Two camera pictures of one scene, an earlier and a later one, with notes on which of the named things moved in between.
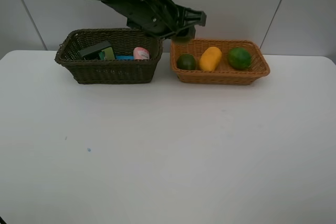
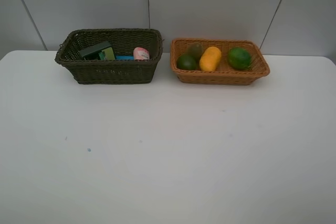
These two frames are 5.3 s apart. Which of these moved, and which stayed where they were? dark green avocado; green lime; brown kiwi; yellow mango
Moved: brown kiwi
Stayed: yellow mango; green lime; dark green avocado
